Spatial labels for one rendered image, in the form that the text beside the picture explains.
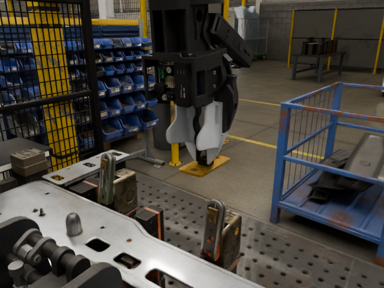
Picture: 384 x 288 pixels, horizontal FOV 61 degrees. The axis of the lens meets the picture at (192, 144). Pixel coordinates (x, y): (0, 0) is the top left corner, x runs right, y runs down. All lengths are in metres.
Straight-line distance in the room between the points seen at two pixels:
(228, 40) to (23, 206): 0.71
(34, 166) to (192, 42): 0.84
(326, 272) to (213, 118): 0.89
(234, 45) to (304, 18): 12.52
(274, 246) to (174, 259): 0.62
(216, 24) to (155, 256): 0.47
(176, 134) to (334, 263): 0.91
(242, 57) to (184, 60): 0.13
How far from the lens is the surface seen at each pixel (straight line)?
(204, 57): 0.35
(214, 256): 0.70
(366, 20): 12.36
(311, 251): 1.26
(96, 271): 0.38
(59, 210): 0.90
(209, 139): 0.40
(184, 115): 0.43
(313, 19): 12.84
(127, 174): 0.93
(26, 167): 1.11
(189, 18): 0.36
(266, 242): 1.26
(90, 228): 0.80
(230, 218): 0.72
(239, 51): 0.44
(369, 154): 2.86
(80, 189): 1.03
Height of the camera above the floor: 1.43
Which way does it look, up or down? 20 degrees down
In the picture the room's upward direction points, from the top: straight up
